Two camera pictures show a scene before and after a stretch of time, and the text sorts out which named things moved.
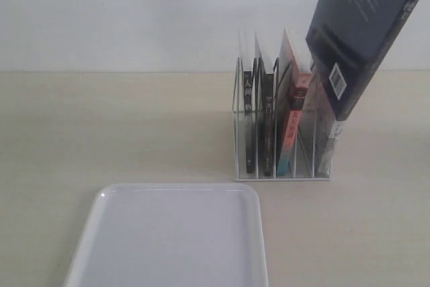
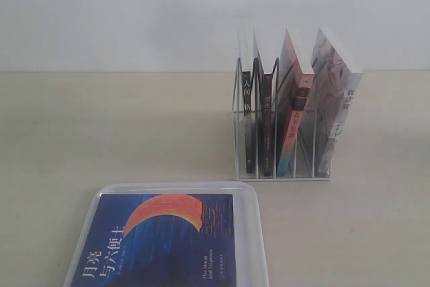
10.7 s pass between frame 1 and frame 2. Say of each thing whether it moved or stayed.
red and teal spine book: stayed
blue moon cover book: moved
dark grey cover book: stayed
